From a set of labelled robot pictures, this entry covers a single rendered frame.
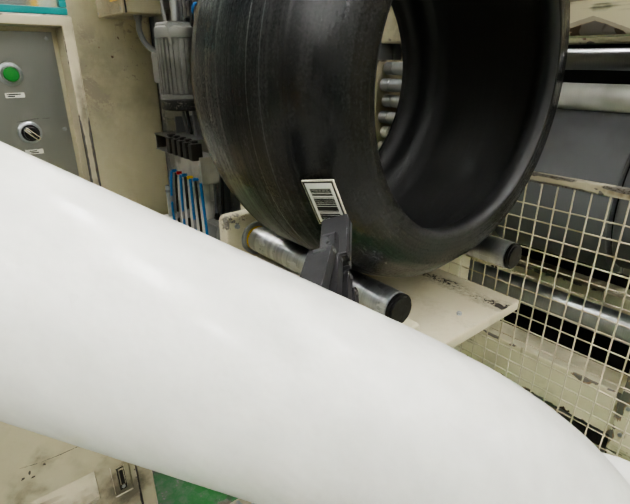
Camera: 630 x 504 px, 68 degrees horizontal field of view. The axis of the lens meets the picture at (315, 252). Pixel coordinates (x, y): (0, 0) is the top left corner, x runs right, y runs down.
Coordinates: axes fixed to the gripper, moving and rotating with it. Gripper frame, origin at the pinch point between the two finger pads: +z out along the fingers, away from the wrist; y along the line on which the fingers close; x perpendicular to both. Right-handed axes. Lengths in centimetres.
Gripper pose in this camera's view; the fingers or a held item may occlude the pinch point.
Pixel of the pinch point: (335, 243)
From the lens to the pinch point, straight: 48.5
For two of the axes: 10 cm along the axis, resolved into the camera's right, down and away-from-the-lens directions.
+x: 9.2, -2.3, -3.2
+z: 0.7, -6.9, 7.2
